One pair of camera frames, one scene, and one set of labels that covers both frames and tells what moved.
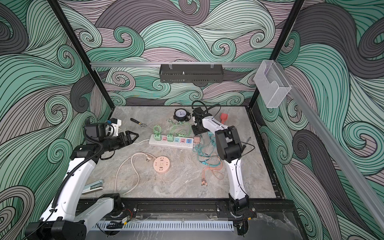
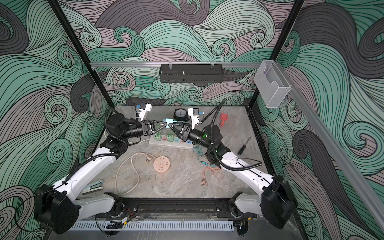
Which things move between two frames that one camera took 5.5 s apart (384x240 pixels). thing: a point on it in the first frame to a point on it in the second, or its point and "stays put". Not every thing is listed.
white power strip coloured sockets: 178,142 stays put
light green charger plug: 157,129 stays put
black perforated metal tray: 191,73 stays put
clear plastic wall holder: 272,84 stays put
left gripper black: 128,140 to 148,128
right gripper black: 195,132 to 184,133
